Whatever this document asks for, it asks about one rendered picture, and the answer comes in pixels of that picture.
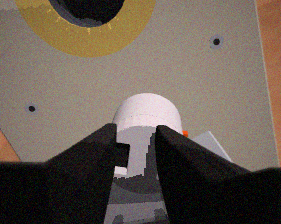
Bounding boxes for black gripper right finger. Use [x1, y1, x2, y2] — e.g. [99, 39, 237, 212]
[155, 125, 281, 224]

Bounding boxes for grey cylinder with two slots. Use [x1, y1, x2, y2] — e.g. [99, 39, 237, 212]
[112, 93, 188, 194]

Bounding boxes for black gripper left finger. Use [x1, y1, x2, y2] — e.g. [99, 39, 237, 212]
[0, 123, 117, 224]

